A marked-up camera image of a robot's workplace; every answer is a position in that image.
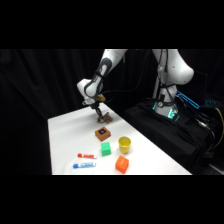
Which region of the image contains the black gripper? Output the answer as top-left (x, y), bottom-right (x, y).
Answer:
top-left (89, 99), bottom-right (103, 118)

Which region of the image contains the brown square block blue dot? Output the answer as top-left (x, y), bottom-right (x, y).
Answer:
top-left (94, 126), bottom-right (112, 142)

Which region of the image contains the green cube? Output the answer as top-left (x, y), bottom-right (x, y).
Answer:
top-left (100, 142), bottom-right (113, 157)

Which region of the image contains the yellow plastic cup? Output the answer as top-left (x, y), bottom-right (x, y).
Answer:
top-left (118, 135), bottom-right (132, 155)

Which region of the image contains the red marker pen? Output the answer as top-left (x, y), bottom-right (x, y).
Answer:
top-left (77, 152), bottom-right (98, 160)

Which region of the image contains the blue marker pen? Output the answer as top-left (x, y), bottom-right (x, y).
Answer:
top-left (72, 162), bottom-right (97, 169)

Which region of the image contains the orange cube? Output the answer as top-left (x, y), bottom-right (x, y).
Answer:
top-left (115, 155), bottom-right (130, 175)

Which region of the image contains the black curtain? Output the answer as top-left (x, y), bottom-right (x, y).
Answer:
top-left (0, 49), bottom-right (224, 176)

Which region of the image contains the black cloth-covered stand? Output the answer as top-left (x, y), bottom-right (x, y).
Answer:
top-left (122, 98), bottom-right (224, 176)

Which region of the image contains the green light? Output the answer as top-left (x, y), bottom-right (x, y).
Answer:
top-left (152, 101), bottom-right (180, 122)

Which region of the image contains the blue-lit device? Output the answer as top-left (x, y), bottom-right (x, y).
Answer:
top-left (175, 90), bottom-right (201, 110)

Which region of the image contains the black cable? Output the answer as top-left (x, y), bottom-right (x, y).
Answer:
top-left (101, 49), bottom-right (153, 96)

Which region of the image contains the yellow cable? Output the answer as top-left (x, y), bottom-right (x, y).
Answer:
top-left (213, 107), bottom-right (224, 150)

